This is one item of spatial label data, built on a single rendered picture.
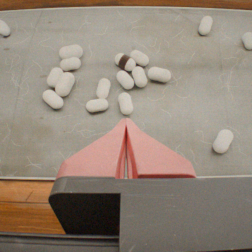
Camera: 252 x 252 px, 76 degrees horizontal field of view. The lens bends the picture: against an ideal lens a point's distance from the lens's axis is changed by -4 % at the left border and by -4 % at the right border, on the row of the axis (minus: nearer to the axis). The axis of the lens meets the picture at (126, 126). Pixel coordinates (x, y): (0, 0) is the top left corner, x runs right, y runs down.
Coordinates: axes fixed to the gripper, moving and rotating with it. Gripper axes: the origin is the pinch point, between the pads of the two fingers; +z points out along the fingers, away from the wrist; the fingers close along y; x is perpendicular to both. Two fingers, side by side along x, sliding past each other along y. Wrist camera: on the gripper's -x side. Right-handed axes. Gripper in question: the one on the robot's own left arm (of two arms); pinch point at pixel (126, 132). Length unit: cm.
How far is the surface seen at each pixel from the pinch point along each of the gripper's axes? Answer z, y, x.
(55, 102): 11.1, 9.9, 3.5
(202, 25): 21.7, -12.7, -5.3
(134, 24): 24.0, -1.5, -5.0
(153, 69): 14.9, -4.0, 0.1
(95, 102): 11.2, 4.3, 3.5
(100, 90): 12.5, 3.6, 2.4
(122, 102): 11.2, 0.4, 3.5
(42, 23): 24.5, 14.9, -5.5
